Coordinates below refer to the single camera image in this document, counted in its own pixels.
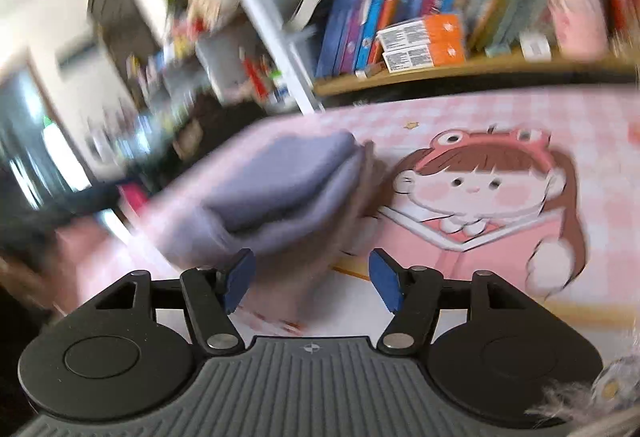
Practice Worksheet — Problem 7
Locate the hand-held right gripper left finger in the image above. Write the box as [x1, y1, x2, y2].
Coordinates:
[79, 247, 258, 359]

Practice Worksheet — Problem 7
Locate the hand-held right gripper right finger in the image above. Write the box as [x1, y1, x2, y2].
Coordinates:
[368, 248, 544, 359]

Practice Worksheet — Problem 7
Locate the pink and purple sweater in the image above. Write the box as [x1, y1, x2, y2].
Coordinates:
[131, 128, 382, 334]

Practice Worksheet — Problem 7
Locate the pink printed desk mat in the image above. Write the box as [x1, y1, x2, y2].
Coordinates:
[50, 86, 640, 370]

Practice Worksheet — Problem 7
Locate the white pen cup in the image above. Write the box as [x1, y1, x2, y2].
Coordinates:
[269, 71, 297, 110]

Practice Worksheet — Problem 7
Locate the grey fluffy trim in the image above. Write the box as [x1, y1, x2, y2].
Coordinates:
[529, 378, 597, 419]

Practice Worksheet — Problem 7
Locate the wooden bookshelf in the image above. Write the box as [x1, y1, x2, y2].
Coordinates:
[239, 0, 640, 99]

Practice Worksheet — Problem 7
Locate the orange and white box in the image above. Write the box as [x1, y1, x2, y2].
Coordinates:
[374, 12, 467, 50]
[382, 42, 469, 71]

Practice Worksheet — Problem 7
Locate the white charger plug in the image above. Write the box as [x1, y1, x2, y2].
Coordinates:
[518, 32, 552, 59]

